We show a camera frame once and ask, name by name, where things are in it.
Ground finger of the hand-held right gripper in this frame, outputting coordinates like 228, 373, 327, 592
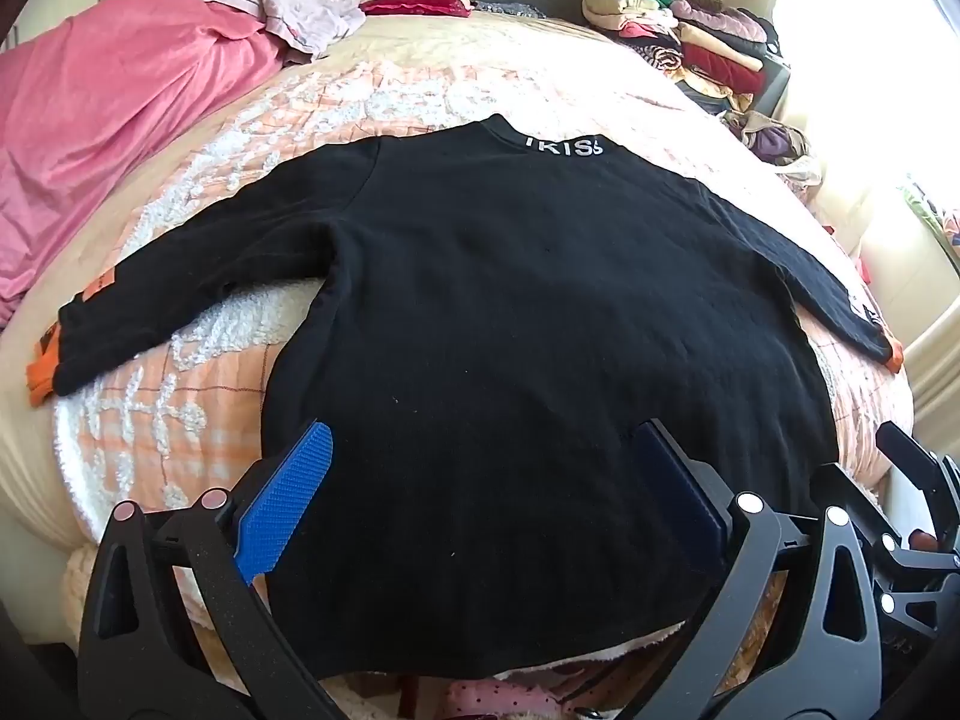
876, 420, 960, 541
816, 465, 960, 691

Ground pink quilt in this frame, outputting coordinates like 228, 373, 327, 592
0, 0, 290, 327

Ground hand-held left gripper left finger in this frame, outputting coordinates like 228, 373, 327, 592
79, 421, 346, 720

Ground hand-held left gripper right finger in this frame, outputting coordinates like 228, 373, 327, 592
600, 418, 893, 720

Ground white bag of clothes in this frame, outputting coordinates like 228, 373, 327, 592
739, 111, 826, 192

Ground orange and white blanket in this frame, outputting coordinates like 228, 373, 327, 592
52, 52, 912, 691

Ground black long-sleeve sweater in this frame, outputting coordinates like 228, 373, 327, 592
28, 114, 903, 680

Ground red cloth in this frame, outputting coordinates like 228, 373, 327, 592
358, 0, 473, 18

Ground pile of folded clothes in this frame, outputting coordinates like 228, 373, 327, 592
581, 0, 781, 117

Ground green item on windowsill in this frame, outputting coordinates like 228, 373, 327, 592
904, 181, 953, 241

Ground bed with cream sheet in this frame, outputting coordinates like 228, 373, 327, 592
0, 0, 916, 616

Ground black box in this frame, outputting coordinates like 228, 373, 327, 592
750, 52, 792, 117

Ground lilac garment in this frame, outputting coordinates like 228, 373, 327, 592
201, 0, 368, 61

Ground pink patterned pajama pants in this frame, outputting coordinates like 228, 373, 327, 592
442, 679, 608, 720

